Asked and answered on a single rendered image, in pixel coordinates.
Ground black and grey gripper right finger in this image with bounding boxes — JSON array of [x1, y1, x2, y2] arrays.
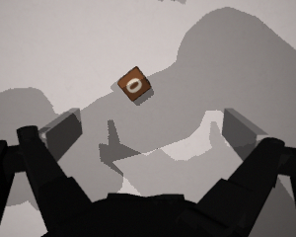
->
[[167, 109, 296, 237]]

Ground brown wooden cube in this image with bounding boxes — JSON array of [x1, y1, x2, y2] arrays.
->
[[117, 66, 151, 102]]

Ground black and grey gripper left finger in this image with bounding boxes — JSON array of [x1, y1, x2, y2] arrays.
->
[[0, 108, 115, 237]]

